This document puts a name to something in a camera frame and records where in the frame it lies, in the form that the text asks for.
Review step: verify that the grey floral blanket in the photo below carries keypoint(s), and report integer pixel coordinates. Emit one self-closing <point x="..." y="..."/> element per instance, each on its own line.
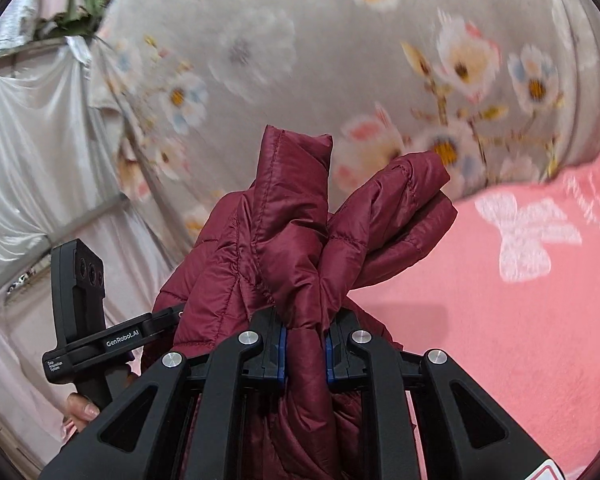
<point x="330" y="60"/>

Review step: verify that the pink blanket with white bows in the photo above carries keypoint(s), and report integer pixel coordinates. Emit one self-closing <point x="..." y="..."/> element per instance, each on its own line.
<point x="480" y="335"/>

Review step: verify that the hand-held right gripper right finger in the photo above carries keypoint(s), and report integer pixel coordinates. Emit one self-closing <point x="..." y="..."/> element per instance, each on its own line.
<point x="330" y="355"/>

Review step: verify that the white curtain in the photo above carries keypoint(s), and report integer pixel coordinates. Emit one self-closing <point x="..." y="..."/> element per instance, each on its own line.
<point x="29" y="160"/>

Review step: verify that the person's left hand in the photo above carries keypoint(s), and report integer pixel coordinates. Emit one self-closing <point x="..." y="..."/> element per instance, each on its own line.
<point x="79" y="410"/>

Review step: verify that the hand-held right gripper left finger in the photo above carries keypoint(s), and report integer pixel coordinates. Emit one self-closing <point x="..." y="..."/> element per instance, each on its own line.
<point x="280" y="347"/>

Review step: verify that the green cloth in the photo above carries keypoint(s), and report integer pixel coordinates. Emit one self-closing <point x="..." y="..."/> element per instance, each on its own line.
<point x="77" y="15"/>

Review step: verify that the maroon puffer jacket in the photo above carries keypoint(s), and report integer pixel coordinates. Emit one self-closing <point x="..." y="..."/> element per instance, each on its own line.
<point x="290" y="240"/>

